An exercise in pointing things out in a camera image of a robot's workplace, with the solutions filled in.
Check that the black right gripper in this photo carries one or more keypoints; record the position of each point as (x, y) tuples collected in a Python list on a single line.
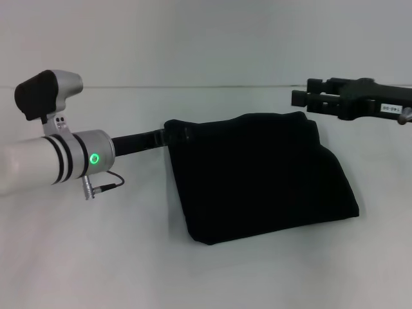
[(373, 99)]

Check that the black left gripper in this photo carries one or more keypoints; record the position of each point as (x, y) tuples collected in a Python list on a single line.
[(135, 143)]

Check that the black shirt with FREE print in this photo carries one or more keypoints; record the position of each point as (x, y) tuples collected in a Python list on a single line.
[(257, 180)]

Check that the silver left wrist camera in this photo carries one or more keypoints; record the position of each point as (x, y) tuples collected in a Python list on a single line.
[(45, 96)]

